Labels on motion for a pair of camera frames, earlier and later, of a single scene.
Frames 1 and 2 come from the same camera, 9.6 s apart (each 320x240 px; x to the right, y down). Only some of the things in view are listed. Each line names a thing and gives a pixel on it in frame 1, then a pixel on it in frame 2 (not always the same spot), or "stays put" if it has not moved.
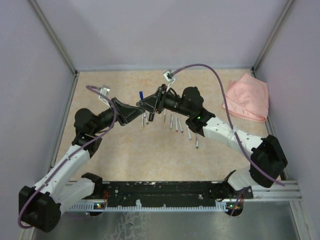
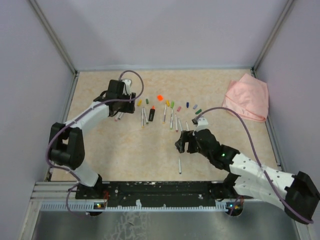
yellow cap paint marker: (143, 121) stays put
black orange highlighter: (151, 117) stays put
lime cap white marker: (171, 121) stays put
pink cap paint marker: (176, 130) stays put
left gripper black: (126, 113) -> (129, 107)
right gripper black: (156, 101) -> (186, 136)
